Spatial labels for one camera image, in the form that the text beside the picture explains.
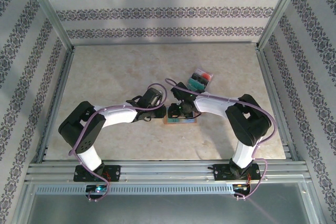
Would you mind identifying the tan leather card holder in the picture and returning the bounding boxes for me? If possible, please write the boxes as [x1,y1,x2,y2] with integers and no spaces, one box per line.
[162,104,198,126]

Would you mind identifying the clear plastic card box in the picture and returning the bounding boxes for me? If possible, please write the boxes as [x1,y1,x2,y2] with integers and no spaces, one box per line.
[186,66,215,91]

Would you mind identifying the teal card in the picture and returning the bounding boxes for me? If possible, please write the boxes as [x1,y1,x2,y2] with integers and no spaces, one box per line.
[188,77,207,90]

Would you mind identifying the white card with red circle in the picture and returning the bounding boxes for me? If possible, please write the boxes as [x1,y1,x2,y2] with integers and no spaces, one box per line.
[199,71,213,82]

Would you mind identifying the small controller board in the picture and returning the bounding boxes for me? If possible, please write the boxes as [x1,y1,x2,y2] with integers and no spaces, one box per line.
[233,183,250,192]
[86,184,109,193]

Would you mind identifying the grey metal sheet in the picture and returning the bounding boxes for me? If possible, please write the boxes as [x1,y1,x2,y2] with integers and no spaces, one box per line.
[26,194,312,224]

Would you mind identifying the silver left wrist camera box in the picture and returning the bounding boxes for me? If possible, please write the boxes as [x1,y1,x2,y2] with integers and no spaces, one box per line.
[150,93,163,105]

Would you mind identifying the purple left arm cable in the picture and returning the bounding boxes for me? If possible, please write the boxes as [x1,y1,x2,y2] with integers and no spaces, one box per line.
[68,83,169,202]

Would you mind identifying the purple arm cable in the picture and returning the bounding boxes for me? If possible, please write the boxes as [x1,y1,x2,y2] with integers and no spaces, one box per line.
[68,83,169,202]
[164,78,278,200]

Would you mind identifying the aluminium mounting rail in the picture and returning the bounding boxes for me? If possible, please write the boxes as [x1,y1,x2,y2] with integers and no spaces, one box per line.
[25,159,308,183]

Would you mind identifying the aluminium back rail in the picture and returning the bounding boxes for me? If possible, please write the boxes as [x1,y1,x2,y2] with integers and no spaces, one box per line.
[71,40,260,48]

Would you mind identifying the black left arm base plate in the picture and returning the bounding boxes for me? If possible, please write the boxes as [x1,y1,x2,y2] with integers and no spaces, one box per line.
[73,165,122,183]

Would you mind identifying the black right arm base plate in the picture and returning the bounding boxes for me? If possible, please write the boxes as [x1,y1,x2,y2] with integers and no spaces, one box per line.
[214,163,261,182]

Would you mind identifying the slotted metal cable duct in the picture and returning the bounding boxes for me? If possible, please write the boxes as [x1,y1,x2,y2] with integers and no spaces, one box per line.
[35,184,234,195]

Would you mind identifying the aluminium side rail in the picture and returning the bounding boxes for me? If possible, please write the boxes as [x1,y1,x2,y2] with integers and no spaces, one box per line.
[35,47,77,164]
[256,47,300,162]

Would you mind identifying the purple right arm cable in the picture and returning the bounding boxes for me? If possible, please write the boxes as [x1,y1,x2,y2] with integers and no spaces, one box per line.
[164,78,278,200]

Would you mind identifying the aluminium frame post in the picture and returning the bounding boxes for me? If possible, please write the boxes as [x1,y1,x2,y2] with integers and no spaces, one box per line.
[22,0,76,51]
[256,0,307,51]

